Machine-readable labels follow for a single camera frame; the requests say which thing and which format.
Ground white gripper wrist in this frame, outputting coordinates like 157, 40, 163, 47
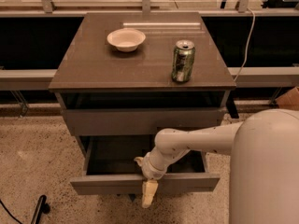
134, 152, 167, 208

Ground grey drawer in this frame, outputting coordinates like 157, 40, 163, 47
63, 108, 226, 136
71, 135, 220, 195

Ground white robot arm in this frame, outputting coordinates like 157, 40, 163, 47
135, 109, 299, 224

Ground grey top drawer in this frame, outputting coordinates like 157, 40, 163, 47
63, 108, 226, 136

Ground grey drawer cabinet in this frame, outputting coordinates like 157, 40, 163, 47
49, 11, 237, 161

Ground black floor stand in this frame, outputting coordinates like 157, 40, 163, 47
31, 195, 50, 224

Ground green soda can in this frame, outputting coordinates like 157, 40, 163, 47
172, 40, 195, 83

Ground white paper bowl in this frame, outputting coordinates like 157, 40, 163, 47
107, 28, 146, 52

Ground cardboard box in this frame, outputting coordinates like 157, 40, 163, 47
276, 87, 299, 110

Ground black cable on floor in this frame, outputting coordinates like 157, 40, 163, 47
0, 199, 22, 224

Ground white cable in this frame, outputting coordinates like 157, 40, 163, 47
233, 7, 256, 82

